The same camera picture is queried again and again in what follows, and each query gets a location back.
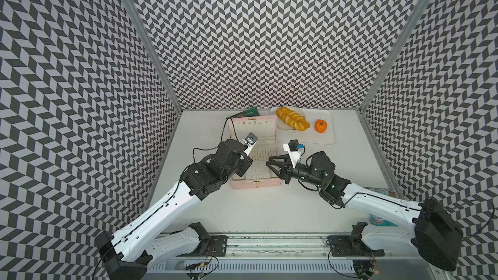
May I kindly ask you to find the aluminium front rail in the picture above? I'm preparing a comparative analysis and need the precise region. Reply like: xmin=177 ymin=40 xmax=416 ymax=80
xmin=116 ymin=233 xmax=444 ymax=261

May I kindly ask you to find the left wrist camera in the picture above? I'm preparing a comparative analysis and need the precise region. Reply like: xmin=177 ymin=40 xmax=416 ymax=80
xmin=244 ymin=132 xmax=258 ymax=156

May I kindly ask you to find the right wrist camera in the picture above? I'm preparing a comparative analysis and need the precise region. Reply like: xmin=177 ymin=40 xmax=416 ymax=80
xmin=283 ymin=139 xmax=306 ymax=168

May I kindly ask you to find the colourful candy bag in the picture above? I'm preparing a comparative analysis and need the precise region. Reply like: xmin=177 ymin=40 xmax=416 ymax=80
xmin=365 ymin=187 xmax=398 ymax=227

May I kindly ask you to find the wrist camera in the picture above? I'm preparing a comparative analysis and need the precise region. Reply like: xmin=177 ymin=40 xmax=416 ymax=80
xmin=283 ymin=139 xmax=306 ymax=168
xmin=244 ymin=132 xmax=258 ymax=156

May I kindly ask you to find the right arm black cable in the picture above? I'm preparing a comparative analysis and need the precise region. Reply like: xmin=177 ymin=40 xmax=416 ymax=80
xmin=458 ymin=200 xmax=496 ymax=238

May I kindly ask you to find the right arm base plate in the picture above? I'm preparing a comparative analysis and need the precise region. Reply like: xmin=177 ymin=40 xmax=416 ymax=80
xmin=326 ymin=235 xmax=385 ymax=257

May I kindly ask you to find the small orange pumpkin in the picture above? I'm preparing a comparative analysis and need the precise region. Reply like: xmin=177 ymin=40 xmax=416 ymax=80
xmin=315 ymin=119 xmax=328 ymax=134

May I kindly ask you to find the green crisp bag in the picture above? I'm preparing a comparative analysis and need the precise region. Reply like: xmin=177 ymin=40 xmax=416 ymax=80
xmin=227 ymin=107 xmax=260 ymax=119

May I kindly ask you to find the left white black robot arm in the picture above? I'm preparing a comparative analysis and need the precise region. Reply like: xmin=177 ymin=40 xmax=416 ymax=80
xmin=95 ymin=133 xmax=258 ymax=279

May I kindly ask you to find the yellow braided bread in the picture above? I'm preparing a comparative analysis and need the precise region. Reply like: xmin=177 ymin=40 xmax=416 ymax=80
xmin=276 ymin=107 xmax=310 ymax=132

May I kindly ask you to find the pink jewelry box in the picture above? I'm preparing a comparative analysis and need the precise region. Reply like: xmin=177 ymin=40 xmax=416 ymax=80
xmin=228 ymin=115 xmax=281 ymax=190

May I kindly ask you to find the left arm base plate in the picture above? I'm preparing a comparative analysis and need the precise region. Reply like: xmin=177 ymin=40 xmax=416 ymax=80
xmin=184 ymin=235 xmax=228 ymax=257

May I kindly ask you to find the white plate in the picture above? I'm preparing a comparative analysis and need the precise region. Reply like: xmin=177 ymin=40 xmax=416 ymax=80
xmin=269 ymin=106 xmax=306 ymax=131

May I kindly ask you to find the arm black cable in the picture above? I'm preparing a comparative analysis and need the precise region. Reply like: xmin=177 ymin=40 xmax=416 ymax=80
xmin=192 ymin=117 xmax=240 ymax=164
xmin=458 ymin=200 xmax=496 ymax=238

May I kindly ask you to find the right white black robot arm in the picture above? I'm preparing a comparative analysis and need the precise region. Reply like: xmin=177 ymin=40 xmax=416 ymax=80
xmin=266 ymin=152 xmax=463 ymax=272

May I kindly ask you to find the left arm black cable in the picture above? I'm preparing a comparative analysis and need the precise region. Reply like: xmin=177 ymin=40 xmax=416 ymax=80
xmin=192 ymin=117 xmax=240 ymax=164

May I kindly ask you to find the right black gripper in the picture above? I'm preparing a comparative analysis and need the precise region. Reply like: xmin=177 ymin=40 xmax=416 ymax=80
xmin=265 ymin=153 xmax=324 ymax=187

